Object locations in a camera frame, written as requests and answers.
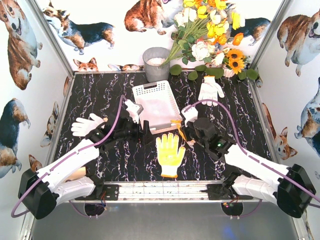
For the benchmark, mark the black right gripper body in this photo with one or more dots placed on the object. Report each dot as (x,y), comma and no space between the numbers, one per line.
(189,132)

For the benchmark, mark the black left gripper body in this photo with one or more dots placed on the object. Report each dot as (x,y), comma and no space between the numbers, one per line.
(139,131)

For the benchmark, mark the yellow palm glove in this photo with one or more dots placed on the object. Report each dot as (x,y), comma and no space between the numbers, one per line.
(169,154)

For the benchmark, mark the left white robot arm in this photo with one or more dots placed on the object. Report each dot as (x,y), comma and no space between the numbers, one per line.
(42,190)

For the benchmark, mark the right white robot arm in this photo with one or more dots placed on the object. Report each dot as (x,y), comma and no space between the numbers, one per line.
(290,188)

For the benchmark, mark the white perforated storage basket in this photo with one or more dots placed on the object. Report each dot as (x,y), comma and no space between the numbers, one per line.
(160,108)

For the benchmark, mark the white glove by flowers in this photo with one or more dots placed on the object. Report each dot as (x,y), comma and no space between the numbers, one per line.
(210,90)

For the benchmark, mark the white knit glove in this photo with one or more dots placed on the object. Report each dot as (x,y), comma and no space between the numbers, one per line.
(82,126)

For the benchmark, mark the grey metal bucket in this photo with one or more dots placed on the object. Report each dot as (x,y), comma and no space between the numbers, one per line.
(155,64)

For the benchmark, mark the artificial flower bouquet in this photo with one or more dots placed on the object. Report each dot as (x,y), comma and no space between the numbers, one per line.
(209,31)

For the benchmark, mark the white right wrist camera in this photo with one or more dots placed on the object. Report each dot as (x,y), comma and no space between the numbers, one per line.
(190,114)

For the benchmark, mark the aluminium front rail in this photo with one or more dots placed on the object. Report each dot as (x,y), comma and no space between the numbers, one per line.
(168,191)

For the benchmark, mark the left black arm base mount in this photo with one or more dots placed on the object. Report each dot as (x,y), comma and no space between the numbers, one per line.
(102,191)

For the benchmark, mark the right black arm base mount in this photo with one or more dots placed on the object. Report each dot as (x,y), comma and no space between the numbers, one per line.
(222,191)

